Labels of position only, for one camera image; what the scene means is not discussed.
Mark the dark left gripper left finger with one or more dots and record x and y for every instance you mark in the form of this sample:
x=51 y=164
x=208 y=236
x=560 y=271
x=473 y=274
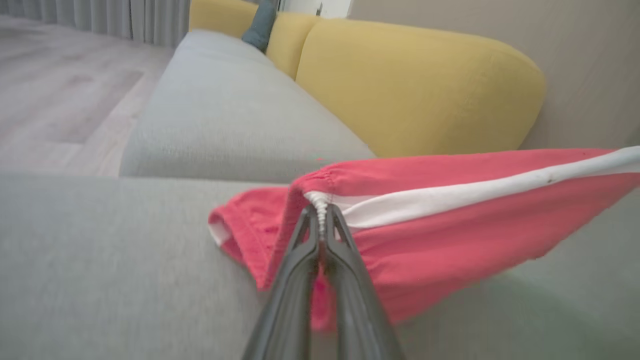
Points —
x=290 y=300

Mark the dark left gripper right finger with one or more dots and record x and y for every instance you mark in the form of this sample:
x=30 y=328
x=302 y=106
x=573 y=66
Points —
x=355 y=305

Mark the red shorts with white stripe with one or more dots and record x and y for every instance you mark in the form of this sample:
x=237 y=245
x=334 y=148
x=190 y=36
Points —
x=450 y=250

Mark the large grey sofa cushion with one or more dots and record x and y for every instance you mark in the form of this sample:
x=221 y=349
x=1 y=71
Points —
x=110 y=270

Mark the small grey sofa seat cushion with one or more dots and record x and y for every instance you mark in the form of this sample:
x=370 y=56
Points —
x=225 y=115

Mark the yellow sofa back cushion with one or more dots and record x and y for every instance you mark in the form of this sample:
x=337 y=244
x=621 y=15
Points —
x=290 y=40
x=220 y=15
x=415 y=90

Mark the blue-grey throw pillow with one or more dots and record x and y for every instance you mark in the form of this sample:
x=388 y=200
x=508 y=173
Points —
x=260 y=25

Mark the grey pleated curtain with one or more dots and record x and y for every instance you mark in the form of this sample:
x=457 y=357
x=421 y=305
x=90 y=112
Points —
x=100 y=17

